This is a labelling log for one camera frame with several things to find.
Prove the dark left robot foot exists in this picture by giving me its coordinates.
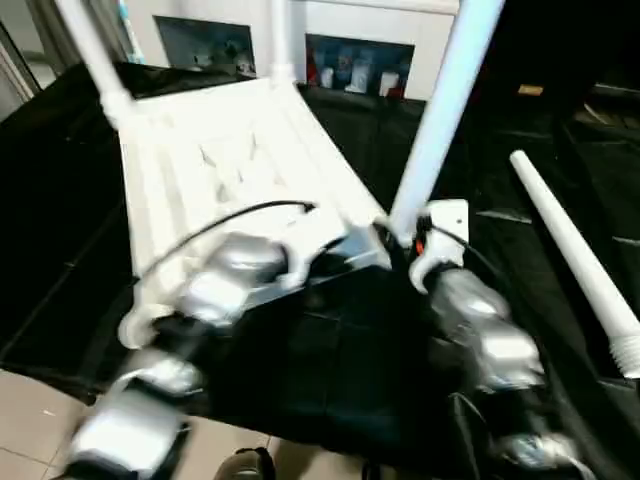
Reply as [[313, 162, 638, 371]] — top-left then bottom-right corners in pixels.
[[214, 446, 277, 480]]

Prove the white pipe with blue bands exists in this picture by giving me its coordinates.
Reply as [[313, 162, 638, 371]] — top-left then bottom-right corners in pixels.
[[117, 0, 144, 64]]

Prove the black right camera cable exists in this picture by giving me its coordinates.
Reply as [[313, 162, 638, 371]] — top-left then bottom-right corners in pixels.
[[428, 223, 509, 304]]

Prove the white plastic table top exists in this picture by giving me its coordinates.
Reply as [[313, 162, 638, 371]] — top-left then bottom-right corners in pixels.
[[116, 76, 397, 351]]

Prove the black left camera cable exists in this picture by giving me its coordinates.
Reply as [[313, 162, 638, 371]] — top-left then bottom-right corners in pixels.
[[133, 199, 317, 282]]

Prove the black camera cable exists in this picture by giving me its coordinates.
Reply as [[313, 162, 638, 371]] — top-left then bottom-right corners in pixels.
[[133, 199, 317, 282], [428, 223, 509, 304]]

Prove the white glass door cabinet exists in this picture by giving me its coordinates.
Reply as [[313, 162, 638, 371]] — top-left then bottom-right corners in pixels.
[[119, 0, 462, 102]]

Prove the black work mat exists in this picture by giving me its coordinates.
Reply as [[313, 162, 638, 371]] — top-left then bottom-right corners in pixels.
[[0, 62, 640, 471]]

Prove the grey curtain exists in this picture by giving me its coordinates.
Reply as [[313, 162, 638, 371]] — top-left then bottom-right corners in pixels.
[[0, 0, 89, 101]]

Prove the white blue patterned container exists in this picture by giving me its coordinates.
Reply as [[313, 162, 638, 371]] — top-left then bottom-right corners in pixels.
[[347, 58, 370, 95]]

